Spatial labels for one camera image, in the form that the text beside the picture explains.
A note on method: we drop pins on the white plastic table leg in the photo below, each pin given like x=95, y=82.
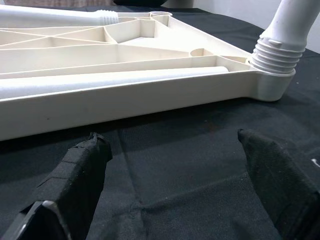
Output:
x=50, y=16
x=287, y=25
x=100, y=82

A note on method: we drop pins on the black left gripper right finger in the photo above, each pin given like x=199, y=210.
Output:
x=280, y=187

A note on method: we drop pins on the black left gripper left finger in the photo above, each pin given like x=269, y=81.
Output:
x=75, y=187

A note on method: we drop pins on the black table cloth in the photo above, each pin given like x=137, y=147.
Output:
x=175, y=175

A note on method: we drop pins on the cream plastic children table top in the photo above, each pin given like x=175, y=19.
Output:
x=125, y=105

